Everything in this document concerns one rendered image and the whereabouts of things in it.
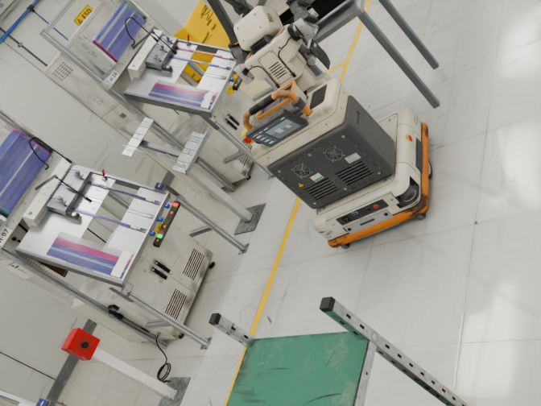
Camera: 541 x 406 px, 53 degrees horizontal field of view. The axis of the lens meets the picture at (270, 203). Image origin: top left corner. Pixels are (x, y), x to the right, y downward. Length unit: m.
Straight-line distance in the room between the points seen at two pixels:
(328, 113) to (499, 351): 1.22
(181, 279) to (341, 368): 2.73
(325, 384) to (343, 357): 0.08
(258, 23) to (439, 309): 1.60
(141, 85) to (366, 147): 2.24
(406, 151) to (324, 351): 1.69
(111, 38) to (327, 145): 2.29
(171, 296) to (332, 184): 1.58
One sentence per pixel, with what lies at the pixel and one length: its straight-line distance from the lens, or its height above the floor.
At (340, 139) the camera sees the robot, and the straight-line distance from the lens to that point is 2.63.
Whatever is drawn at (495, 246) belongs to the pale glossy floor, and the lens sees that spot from 2.59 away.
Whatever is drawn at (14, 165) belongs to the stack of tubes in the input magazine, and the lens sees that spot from 3.77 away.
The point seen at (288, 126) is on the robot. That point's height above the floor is 0.85.
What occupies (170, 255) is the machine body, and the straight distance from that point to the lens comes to 3.94.
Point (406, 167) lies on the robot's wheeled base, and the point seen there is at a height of 0.26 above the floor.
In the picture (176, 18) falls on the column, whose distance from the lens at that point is 6.33.
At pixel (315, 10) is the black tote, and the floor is 0.90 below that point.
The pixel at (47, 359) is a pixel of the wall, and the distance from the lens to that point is 5.27.
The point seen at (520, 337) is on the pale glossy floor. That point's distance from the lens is 2.31.
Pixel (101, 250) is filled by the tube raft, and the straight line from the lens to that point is 3.50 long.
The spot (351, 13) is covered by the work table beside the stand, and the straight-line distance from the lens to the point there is 3.18.
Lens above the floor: 1.86
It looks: 27 degrees down
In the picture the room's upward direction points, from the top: 50 degrees counter-clockwise
